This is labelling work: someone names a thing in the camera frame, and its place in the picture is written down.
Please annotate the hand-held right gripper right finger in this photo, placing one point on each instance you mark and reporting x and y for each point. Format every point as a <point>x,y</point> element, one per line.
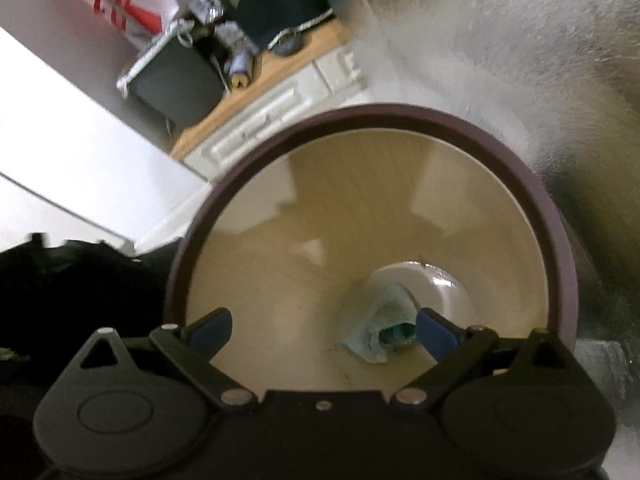
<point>436,334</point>

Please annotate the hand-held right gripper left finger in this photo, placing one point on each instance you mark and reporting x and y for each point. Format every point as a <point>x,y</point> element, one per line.
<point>216,329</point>

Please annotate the pale wrapper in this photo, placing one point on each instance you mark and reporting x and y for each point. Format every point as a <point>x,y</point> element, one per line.
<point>369,331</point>

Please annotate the brown rimmed beige waste bin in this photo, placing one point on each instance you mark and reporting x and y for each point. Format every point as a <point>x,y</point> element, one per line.
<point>300,240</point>

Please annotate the black bag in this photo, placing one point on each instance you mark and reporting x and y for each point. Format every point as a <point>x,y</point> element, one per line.
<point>75,300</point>

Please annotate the wooden topped white drawer cabinet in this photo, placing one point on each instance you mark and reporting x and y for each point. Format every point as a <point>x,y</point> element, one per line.
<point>280,105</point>

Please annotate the grey bin with white liner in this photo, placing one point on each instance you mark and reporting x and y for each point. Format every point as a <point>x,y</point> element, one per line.
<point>172,77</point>

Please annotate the spray can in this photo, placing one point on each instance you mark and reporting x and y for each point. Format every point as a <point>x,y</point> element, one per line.
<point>239,71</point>

